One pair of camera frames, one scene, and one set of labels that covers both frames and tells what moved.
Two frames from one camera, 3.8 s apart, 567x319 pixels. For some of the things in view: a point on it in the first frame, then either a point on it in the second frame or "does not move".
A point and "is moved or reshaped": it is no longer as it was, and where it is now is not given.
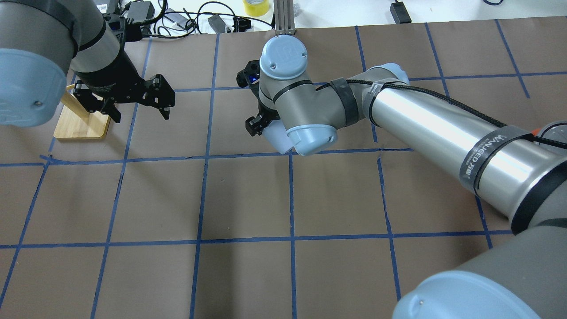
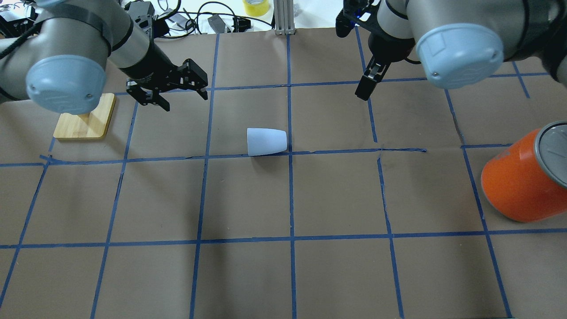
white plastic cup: (276, 135) is moved or reshaped
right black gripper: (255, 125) → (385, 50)
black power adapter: (218, 24) does not move
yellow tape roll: (256, 9) does not move
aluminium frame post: (284, 16) does not move
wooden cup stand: (75, 122) does not move
